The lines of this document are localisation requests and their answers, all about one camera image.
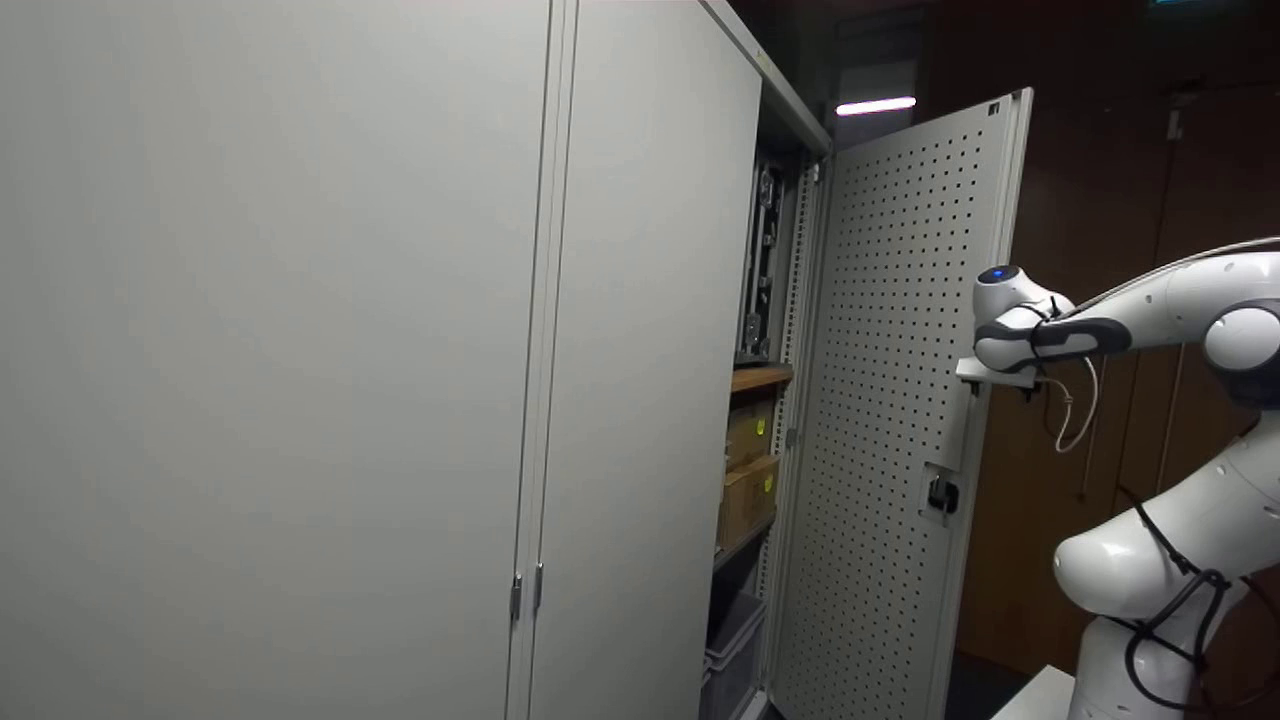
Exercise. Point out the upper cardboard box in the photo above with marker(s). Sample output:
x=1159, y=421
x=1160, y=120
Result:
x=749, y=435

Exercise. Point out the black door handle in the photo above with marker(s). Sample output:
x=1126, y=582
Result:
x=940, y=489

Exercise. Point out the grey plastic crate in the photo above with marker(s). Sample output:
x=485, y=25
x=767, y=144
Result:
x=728, y=663

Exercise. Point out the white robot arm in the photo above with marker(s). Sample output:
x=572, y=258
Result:
x=1159, y=425

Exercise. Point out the grey cabinet door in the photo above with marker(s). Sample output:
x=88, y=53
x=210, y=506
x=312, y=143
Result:
x=661, y=150
x=866, y=574

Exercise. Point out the wooden shelf board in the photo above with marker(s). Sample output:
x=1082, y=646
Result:
x=763, y=377

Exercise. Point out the cardboard box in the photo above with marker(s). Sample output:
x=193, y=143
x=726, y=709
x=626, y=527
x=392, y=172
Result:
x=745, y=506
x=749, y=435

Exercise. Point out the grey neighbouring cabinet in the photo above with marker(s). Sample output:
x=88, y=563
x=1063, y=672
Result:
x=267, y=276

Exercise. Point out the lower cardboard box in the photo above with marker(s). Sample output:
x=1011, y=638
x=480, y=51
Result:
x=745, y=506

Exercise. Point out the ceiling light strip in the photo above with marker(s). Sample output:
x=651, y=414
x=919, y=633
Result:
x=880, y=106

